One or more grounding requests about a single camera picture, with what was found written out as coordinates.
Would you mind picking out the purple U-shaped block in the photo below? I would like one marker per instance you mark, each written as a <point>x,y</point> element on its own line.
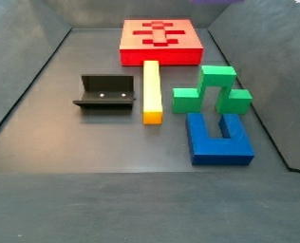
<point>216,1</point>

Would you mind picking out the red slotted board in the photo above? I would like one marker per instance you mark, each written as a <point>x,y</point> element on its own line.
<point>164,40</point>

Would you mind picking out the yellow long bar block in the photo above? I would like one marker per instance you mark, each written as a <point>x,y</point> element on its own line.
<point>152,109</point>

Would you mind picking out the green stepped arch block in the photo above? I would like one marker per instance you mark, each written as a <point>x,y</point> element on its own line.
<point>233,101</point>

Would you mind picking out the blue U-shaped block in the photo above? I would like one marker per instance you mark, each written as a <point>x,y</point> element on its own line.
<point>229,150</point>

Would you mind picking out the black angle bracket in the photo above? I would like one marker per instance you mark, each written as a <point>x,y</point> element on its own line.
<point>108,90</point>

